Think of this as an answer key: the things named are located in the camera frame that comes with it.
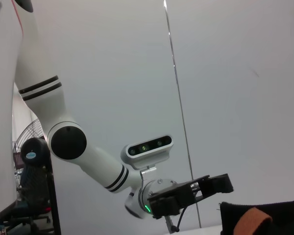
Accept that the dark office chair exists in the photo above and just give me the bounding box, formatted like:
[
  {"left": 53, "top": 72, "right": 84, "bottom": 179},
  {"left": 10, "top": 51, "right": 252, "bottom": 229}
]
[{"left": 3, "top": 165, "right": 52, "bottom": 232}]

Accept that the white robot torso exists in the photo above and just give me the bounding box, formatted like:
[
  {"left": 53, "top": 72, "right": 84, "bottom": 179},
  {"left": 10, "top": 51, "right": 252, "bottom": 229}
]
[{"left": 0, "top": 0, "right": 25, "bottom": 219}]

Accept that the left gripper connector cable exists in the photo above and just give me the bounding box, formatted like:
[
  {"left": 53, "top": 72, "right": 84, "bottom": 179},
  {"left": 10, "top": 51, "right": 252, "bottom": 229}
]
[{"left": 165, "top": 207, "right": 187, "bottom": 233}]

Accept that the black bag with orange handles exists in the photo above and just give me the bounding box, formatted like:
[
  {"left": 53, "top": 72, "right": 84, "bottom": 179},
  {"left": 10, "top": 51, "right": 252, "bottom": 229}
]
[{"left": 219, "top": 194, "right": 294, "bottom": 235}]

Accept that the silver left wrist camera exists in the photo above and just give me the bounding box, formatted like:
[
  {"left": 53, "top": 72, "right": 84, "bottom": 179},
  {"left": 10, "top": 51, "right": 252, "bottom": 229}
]
[{"left": 120, "top": 135, "right": 173, "bottom": 177}]

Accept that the black standing fan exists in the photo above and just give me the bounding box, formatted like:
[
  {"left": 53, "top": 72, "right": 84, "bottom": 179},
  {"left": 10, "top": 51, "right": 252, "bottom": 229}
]
[{"left": 13, "top": 118, "right": 50, "bottom": 177}]

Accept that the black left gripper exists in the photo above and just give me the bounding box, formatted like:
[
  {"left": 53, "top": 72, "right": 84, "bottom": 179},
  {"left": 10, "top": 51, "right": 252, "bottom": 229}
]
[{"left": 147, "top": 173, "right": 235, "bottom": 220}]

